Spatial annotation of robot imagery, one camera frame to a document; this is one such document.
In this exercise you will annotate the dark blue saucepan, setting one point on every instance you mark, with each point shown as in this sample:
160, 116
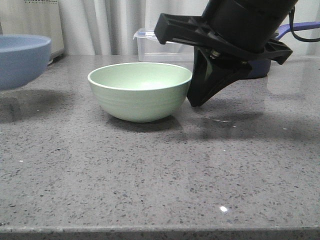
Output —
261, 67

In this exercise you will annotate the light green bowl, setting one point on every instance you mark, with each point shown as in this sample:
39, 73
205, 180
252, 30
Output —
140, 92

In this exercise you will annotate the white curtain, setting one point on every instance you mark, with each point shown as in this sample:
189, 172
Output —
107, 27

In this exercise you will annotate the white kitchen appliance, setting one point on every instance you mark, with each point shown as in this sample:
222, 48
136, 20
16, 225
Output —
33, 17

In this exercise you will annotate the light blue bowl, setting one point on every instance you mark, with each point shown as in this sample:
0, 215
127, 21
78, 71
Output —
23, 58

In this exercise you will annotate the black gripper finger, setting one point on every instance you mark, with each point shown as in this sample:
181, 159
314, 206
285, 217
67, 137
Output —
211, 74

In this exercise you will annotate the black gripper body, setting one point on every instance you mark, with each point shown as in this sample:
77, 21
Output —
193, 31

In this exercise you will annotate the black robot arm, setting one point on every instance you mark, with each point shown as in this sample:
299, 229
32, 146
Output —
226, 38

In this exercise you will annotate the clear plastic food container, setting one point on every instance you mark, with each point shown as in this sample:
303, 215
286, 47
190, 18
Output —
150, 50

